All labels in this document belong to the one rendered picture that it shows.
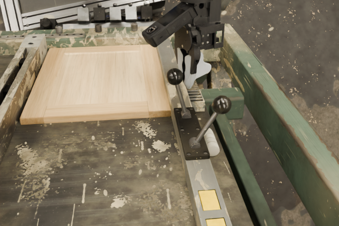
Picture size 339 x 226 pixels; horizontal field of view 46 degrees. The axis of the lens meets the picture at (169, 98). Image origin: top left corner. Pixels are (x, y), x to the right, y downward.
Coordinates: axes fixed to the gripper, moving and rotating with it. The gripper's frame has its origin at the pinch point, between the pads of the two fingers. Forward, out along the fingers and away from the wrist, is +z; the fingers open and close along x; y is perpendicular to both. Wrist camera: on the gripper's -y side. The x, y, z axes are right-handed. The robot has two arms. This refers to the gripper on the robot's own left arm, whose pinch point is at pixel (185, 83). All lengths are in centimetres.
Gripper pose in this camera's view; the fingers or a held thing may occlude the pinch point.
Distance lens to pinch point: 90.2
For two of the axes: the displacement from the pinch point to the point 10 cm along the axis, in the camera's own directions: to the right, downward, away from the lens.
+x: -4.5, -4.2, 7.9
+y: 8.9, -2.1, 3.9
